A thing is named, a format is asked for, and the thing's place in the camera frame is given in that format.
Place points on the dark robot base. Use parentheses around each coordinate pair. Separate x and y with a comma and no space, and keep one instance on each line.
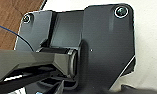
(104,46)

